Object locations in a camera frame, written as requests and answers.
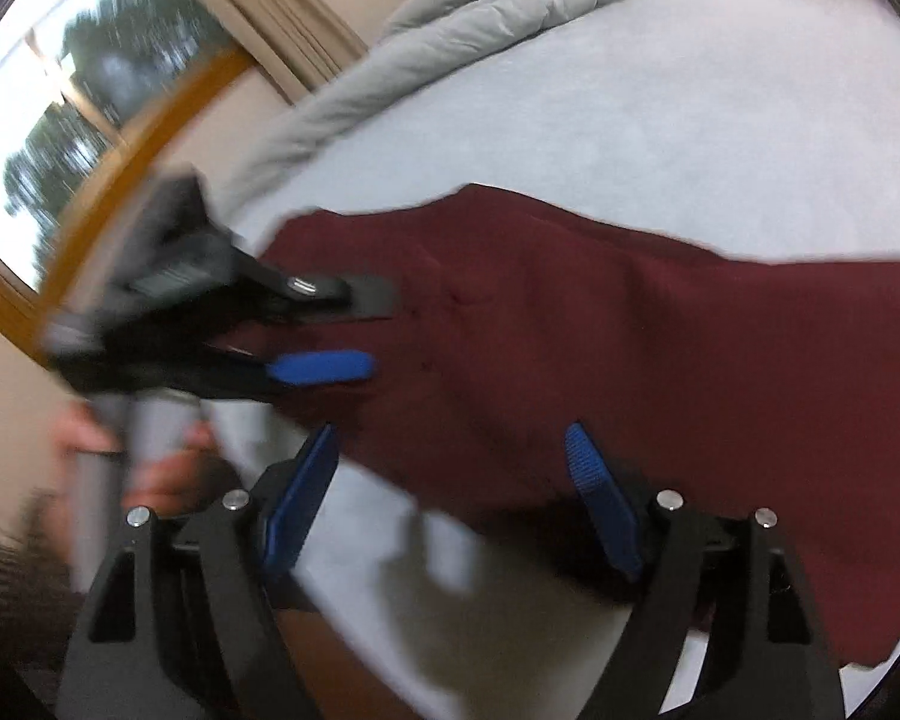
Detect beige curtain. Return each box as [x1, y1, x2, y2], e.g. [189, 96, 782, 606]
[199, 0, 367, 103]

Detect maroon pants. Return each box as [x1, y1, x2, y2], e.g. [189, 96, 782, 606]
[245, 185, 900, 667]

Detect white bed sheet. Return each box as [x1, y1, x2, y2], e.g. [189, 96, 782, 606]
[212, 0, 900, 718]

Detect person's left hand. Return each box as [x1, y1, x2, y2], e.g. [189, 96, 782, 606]
[40, 395, 227, 542]

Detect wooden framed window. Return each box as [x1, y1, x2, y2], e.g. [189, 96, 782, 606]
[0, 0, 251, 353]

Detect grey blanket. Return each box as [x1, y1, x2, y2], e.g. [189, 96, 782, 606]
[214, 0, 622, 221]

